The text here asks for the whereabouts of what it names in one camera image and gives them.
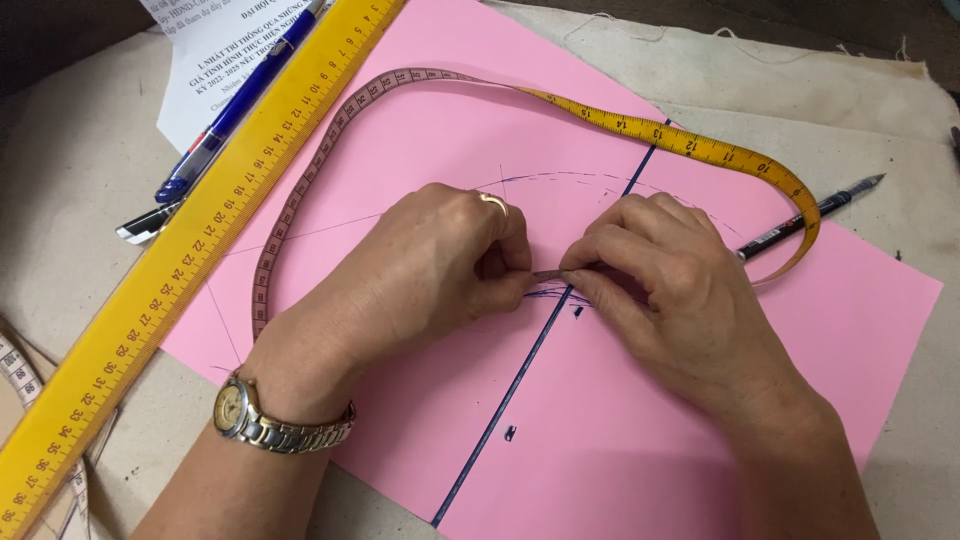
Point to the person's left hand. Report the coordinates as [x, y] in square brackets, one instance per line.
[405, 270]

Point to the person's right hand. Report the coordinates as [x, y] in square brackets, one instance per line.
[690, 300]

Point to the pink and yellow measuring tape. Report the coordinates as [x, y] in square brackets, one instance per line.
[660, 132]

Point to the pink paper sheet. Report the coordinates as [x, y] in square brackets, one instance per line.
[637, 450]

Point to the black pen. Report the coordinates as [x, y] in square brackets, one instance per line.
[840, 199]

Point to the long yellow ruler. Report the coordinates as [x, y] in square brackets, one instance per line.
[187, 247]

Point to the gold and silver wristwatch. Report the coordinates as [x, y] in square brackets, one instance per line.
[234, 409]

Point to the blue ballpoint pen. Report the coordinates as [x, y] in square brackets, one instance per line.
[247, 94]

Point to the beige cloth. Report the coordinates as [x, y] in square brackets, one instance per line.
[825, 97]

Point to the white printed paper sheet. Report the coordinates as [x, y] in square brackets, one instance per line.
[202, 67]

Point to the white measuring tape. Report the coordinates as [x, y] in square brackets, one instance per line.
[19, 375]

